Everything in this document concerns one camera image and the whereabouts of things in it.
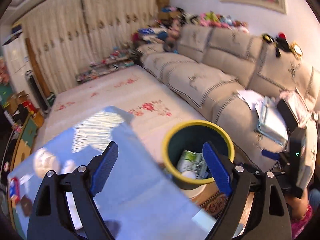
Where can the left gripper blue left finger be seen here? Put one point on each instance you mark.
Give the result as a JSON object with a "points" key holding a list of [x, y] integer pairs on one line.
{"points": [[100, 168]]}

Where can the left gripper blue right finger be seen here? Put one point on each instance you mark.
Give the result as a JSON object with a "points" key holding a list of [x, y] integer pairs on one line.
{"points": [[220, 168]]}

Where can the green white wrapper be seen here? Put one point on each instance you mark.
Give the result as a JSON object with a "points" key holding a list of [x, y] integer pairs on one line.
{"points": [[193, 162]]}

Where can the yellow rimmed dark trash bin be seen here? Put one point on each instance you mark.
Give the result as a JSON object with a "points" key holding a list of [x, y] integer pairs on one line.
{"points": [[191, 136]]}

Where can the brown plastic tray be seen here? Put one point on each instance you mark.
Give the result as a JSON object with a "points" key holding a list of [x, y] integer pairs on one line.
{"points": [[26, 205]]}

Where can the white instant noodle bowl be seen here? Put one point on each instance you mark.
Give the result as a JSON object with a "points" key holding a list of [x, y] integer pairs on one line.
{"points": [[45, 161]]}

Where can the person's hand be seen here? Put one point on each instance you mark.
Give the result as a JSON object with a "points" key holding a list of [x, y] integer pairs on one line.
{"points": [[299, 206]]}

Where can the papers on sofa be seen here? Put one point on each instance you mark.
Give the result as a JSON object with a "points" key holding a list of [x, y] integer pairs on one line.
{"points": [[270, 122]]}

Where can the blue star tablecloth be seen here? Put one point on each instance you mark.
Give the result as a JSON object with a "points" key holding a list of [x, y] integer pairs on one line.
{"points": [[138, 200]]}

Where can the floral bed cover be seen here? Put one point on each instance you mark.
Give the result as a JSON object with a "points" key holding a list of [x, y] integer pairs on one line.
{"points": [[155, 108]]}

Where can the tv cabinet with drawers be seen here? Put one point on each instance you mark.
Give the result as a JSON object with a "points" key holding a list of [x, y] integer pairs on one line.
{"points": [[26, 139]]}

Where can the blue tissue pack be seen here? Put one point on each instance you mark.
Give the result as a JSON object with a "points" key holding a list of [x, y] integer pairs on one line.
{"points": [[14, 191]]}

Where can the cluttered low glass table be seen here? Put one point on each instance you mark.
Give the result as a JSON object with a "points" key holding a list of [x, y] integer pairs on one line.
{"points": [[117, 60]]}

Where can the beige sofa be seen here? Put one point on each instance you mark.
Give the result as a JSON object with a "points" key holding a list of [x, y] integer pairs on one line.
{"points": [[212, 65]]}

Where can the black tower fan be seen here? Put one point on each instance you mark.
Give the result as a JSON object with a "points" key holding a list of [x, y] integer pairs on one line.
{"points": [[37, 91]]}

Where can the beige curtains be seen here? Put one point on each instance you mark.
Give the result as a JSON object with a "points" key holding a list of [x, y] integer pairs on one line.
{"points": [[69, 35]]}

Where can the pile of plush toys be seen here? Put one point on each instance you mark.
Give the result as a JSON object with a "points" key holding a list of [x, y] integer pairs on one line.
{"points": [[160, 30]]}

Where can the cardboard boxes stack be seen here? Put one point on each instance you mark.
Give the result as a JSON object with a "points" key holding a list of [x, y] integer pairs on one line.
{"points": [[166, 11]]}

